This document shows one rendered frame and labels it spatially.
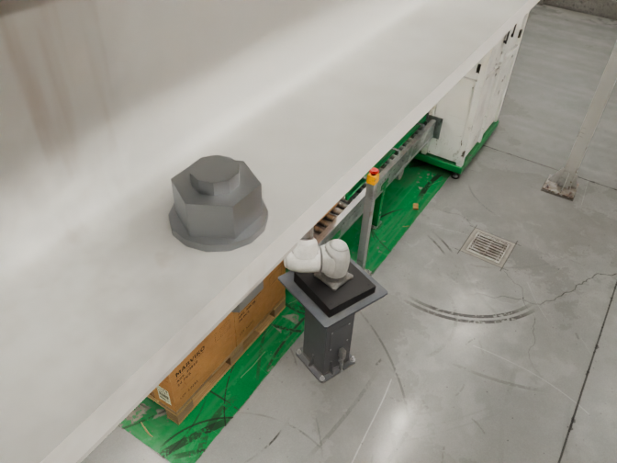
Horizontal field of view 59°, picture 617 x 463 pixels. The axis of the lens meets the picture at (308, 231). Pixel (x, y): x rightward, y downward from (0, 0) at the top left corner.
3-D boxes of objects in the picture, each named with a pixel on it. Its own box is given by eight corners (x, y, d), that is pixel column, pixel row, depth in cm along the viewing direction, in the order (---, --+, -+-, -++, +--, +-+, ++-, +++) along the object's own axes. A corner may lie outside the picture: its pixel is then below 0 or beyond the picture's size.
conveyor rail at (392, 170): (428, 135, 555) (431, 118, 543) (432, 137, 553) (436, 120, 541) (305, 267, 404) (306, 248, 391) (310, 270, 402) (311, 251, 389)
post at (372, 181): (357, 269, 463) (371, 170, 398) (364, 272, 460) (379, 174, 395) (353, 274, 458) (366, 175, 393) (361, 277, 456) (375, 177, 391)
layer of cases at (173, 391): (185, 244, 457) (180, 206, 431) (285, 294, 418) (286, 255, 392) (67, 340, 378) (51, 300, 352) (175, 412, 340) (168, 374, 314)
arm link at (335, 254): (350, 278, 331) (355, 253, 316) (319, 279, 328) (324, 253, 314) (344, 260, 343) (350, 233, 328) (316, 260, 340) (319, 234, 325)
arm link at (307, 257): (321, 276, 322) (284, 277, 319) (317, 266, 338) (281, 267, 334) (327, 144, 300) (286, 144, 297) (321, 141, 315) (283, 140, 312)
